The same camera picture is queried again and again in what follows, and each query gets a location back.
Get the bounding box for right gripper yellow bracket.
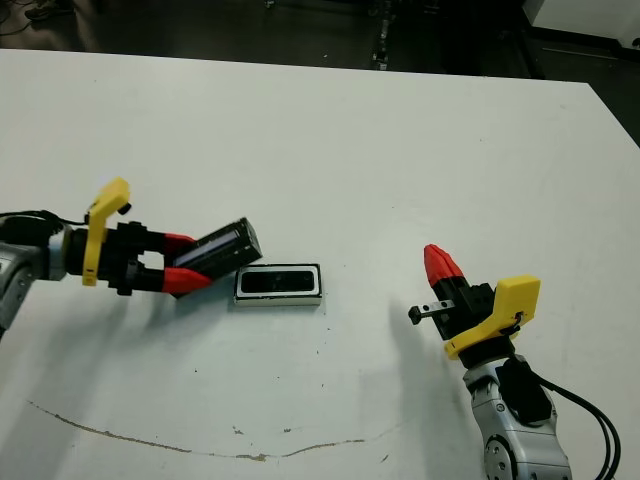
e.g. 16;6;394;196
408;243;543;361

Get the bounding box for left gripper yellow bracket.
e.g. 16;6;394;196
64;176;215;297

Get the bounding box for shiny black box lid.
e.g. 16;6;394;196
172;217;264;301

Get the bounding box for slim black camera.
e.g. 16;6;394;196
242;269;315;294

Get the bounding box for black box base white lining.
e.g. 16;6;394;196
233;262;324;307

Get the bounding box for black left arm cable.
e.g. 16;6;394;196
0;209;91;226

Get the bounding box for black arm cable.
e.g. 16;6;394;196
537;374;624;480
0;209;91;226

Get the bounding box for floor cable cover strip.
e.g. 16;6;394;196
372;0;396;71

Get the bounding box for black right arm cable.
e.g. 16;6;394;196
537;374;624;480

